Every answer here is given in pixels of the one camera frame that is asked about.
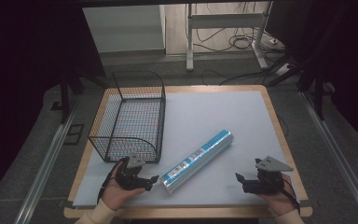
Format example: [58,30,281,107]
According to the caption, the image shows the black floor cables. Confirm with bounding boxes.
[186,2,290,87]

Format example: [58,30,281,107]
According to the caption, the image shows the black wire mesh basket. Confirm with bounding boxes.
[88,70,167,164]

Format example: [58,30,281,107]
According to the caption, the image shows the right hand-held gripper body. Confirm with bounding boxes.
[242,155,295,196]

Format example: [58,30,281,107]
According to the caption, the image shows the black stand leg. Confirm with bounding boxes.
[59,73,86,124]
[312,69,326,121]

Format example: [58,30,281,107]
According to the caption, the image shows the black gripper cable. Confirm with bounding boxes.
[96,159,126,205]
[280,177,302,215]

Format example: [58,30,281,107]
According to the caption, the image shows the white metal desk frame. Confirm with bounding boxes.
[185,1,274,72]

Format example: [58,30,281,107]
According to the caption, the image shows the white power strip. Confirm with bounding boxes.
[274,63,294,77]

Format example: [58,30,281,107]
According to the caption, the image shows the metal floor rail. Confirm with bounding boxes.
[300,91,358,224]
[13,98,79,224]

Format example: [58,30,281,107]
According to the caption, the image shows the person's left hand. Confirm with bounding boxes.
[101,170,147,212]

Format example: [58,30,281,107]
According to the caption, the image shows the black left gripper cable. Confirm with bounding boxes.
[96,159,126,205]

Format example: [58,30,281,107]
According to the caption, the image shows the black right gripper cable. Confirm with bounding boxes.
[280,177,302,215]

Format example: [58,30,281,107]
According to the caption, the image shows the black curtain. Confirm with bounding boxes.
[0,0,106,213]
[265,0,358,147]

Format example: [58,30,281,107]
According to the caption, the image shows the black floor plate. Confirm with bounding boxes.
[62,123,85,146]

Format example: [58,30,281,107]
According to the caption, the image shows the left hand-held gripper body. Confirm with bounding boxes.
[115,154,147,191]

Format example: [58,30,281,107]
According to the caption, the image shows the white wall panel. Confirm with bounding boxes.
[82,4,166,54]

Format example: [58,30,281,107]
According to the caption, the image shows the person's right hand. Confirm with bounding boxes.
[258,173,296,217]

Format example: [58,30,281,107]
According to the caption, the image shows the pale grey table mat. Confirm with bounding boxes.
[72,90,300,209]

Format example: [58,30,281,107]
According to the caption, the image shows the silver roll with blue label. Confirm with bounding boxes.
[158,129,235,195]

